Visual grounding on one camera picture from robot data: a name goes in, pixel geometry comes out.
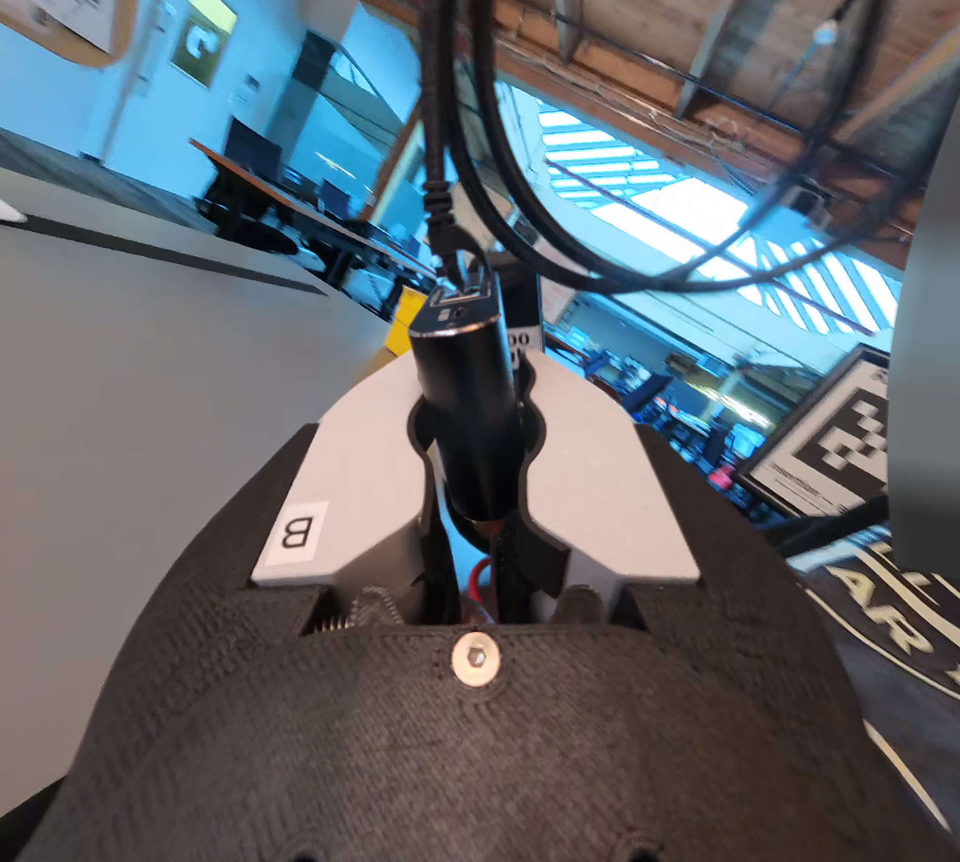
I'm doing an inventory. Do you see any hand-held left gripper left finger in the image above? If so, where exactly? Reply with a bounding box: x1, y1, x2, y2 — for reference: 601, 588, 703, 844
251, 354, 432, 589

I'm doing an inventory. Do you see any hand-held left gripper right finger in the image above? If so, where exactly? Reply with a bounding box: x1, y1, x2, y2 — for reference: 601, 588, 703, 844
517, 350, 702, 592

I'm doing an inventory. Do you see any yellow plastic bin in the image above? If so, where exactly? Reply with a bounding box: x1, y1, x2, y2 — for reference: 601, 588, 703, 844
386, 288, 421, 357

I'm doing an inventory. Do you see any black ethernet adapter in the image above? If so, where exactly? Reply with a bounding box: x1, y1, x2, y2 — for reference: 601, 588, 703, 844
408, 274, 526, 522

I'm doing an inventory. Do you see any black ethernet cable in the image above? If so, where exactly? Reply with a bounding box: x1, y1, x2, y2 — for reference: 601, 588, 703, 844
416, 0, 924, 297

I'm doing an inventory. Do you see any row of distant office chairs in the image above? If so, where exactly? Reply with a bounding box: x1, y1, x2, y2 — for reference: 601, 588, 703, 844
585, 344, 759, 507

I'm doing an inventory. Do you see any framed marker tag board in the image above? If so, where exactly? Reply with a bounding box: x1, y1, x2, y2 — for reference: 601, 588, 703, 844
738, 344, 894, 518

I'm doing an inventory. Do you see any wooden office desk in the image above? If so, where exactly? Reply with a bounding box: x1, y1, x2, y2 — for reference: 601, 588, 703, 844
187, 138, 429, 293

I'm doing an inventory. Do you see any person's dark printed shirt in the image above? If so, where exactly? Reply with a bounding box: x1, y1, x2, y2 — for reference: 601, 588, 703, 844
780, 494, 960, 862

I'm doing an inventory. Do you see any yellow phone sign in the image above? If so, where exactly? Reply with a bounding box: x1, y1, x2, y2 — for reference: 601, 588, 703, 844
168, 0, 238, 88

